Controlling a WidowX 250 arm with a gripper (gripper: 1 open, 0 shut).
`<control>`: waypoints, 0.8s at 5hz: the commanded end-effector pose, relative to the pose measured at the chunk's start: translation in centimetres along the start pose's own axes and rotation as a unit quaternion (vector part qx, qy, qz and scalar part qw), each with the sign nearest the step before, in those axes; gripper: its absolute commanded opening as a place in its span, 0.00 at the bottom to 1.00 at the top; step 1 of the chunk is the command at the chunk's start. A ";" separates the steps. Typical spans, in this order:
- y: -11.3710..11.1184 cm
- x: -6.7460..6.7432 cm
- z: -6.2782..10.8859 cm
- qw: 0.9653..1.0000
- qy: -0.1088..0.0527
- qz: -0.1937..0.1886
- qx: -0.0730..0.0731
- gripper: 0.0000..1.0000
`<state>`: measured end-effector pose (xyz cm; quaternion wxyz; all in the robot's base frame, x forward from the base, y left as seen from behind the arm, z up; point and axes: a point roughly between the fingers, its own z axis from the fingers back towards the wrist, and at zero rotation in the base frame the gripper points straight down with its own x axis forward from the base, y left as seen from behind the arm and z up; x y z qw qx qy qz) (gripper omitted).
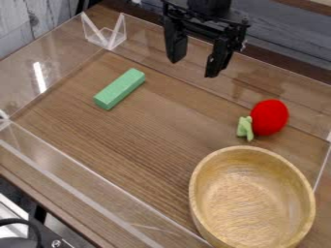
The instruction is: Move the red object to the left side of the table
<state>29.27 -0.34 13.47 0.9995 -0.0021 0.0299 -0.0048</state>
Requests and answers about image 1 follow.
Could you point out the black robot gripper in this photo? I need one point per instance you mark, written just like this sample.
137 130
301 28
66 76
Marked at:
210 19

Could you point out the red plush strawberry toy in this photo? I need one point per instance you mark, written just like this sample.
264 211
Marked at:
268 119

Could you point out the green rectangular block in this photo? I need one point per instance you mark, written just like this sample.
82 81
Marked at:
120 89

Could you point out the clear acrylic tray walls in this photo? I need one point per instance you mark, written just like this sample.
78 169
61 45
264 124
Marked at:
112 169

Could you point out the light wooden bowl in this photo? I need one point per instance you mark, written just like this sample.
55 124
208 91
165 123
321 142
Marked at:
252 200

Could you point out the black metal bracket with bolt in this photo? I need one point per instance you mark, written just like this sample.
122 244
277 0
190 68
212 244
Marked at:
51 240

